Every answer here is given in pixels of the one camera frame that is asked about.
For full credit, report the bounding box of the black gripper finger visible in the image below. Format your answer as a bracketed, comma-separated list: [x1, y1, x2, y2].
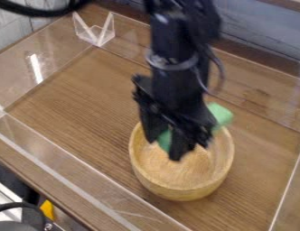
[139, 104, 169, 143]
[169, 128, 198, 162]

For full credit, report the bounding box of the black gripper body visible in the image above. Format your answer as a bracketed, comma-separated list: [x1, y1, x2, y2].
[130, 64, 218, 149]

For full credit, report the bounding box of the green rectangular block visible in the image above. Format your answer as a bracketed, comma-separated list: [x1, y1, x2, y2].
[157, 102, 233, 152]

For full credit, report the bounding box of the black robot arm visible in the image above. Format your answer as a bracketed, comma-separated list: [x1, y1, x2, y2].
[131, 0, 221, 162]

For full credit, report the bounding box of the brown wooden bowl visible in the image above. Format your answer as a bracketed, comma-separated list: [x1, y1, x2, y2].
[129, 124, 234, 201]

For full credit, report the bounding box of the yellow sticker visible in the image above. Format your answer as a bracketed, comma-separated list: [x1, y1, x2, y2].
[40, 200, 55, 220]

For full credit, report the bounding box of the clear acrylic corner bracket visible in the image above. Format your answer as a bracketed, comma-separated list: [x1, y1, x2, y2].
[73, 12, 115, 47]

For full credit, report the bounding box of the black cable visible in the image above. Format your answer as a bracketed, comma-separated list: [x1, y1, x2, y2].
[0, 201, 47, 231]

